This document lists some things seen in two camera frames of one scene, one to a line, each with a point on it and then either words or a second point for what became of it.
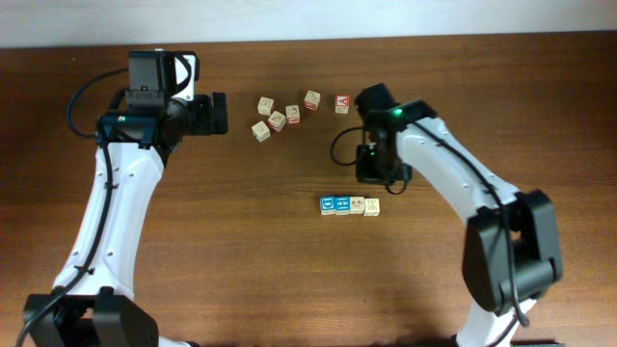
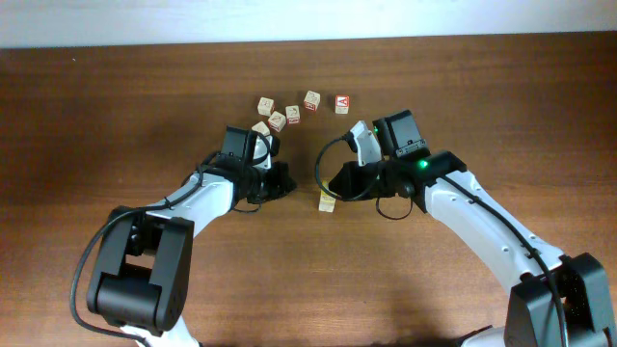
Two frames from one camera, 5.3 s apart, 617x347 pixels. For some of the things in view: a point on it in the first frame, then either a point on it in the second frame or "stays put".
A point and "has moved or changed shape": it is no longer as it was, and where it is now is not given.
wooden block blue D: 327,205 has moved or changed shape
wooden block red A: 342,103 stays put
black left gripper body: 199,116 → 267,184
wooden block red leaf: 277,120 stays put
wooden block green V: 260,131 stays put
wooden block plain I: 265,106 stays put
